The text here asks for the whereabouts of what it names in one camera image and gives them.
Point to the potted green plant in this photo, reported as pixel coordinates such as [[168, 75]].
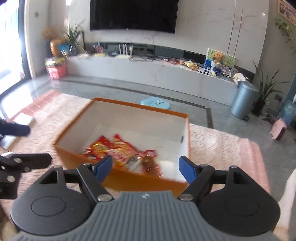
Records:
[[75, 37]]

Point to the tall leafy floor plant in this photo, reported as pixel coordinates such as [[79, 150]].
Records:
[[267, 86]]

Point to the framed wall picture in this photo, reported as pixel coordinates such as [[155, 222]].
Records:
[[285, 9]]

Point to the pink small heater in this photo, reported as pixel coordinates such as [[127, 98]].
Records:
[[278, 130]]

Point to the red clear meat snack packet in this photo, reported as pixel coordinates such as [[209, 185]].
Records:
[[148, 162]]

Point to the snack pile on cabinet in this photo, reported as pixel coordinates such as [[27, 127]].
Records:
[[190, 64]]

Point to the light blue stool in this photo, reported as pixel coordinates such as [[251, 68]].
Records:
[[155, 102]]

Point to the white tv cabinet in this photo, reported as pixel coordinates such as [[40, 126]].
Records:
[[156, 73]]

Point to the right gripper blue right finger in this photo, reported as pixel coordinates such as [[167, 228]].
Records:
[[198, 177]]

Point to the red long snack packet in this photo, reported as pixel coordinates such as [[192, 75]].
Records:
[[97, 150]]

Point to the cream trouser leg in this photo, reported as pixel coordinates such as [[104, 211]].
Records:
[[286, 202]]

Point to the white router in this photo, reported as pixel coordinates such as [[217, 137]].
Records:
[[125, 51]]

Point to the grey metal trash bin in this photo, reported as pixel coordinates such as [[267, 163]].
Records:
[[244, 99]]

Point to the teddy bear gift set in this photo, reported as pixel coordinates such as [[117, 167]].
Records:
[[219, 64]]

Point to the orange cardboard box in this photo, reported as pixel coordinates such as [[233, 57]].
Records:
[[145, 128]]

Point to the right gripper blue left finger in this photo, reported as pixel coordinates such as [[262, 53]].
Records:
[[91, 177]]

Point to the blue water bottle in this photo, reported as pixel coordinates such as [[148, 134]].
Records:
[[288, 110]]

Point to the red striped crisps bag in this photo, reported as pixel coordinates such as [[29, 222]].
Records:
[[124, 154]]

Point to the pink storage box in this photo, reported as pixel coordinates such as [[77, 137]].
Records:
[[57, 71]]

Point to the orange vase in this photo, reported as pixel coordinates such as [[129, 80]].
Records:
[[54, 46]]

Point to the black television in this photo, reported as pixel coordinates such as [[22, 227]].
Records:
[[148, 15]]

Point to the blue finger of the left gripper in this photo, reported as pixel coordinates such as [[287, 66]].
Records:
[[13, 129], [25, 162]]

